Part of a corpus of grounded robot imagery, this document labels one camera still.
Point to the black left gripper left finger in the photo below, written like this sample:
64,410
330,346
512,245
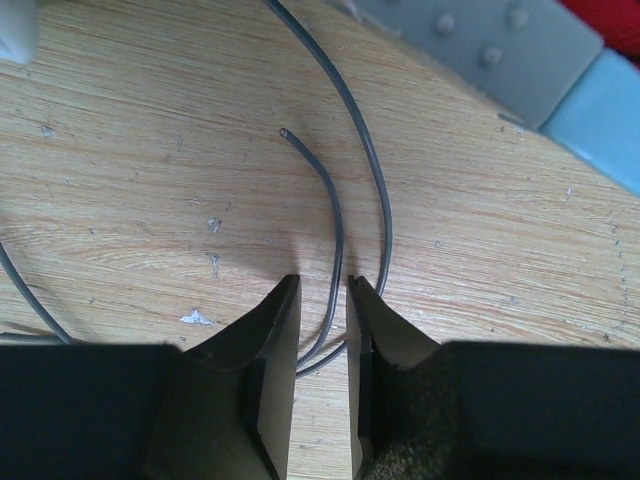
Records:
220,410

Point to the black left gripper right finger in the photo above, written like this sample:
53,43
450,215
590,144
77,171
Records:
420,409

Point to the light blue plastic basket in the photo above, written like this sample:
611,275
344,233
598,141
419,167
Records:
535,61

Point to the red cloth in basket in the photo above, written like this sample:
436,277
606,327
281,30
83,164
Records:
617,21

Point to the black white striped cloth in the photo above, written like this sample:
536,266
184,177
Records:
19,30

